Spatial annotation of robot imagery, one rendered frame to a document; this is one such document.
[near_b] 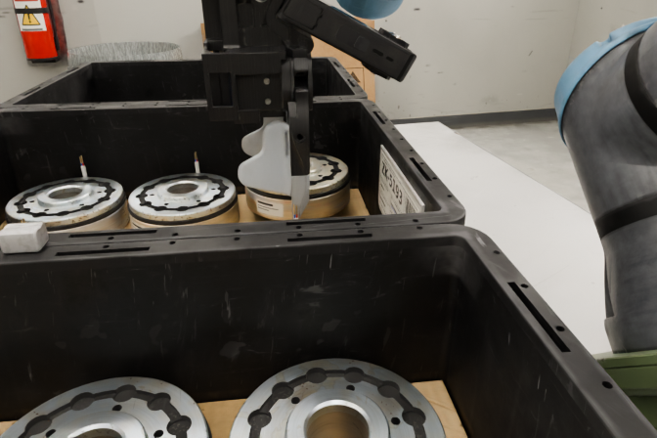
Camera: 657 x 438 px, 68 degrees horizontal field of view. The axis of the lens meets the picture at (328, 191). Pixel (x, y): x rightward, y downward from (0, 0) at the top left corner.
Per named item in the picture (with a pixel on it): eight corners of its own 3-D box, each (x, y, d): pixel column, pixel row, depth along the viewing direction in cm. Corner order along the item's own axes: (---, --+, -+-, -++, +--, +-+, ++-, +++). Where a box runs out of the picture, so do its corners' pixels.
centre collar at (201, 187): (214, 183, 50) (213, 177, 50) (201, 203, 46) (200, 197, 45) (166, 183, 50) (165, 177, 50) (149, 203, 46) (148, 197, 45)
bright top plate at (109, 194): (134, 179, 52) (133, 174, 52) (107, 223, 43) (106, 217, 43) (34, 184, 51) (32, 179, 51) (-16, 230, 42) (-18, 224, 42)
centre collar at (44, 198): (101, 186, 49) (100, 180, 49) (85, 207, 45) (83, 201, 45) (49, 189, 49) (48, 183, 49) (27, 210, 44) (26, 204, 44)
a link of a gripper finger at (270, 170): (243, 220, 44) (235, 117, 41) (309, 216, 45) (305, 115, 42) (240, 234, 41) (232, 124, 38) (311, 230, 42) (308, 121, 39)
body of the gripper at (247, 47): (219, 100, 45) (202, -47, 39) (313, 97, 45) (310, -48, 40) (209, 131, 38) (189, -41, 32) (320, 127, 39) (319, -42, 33)
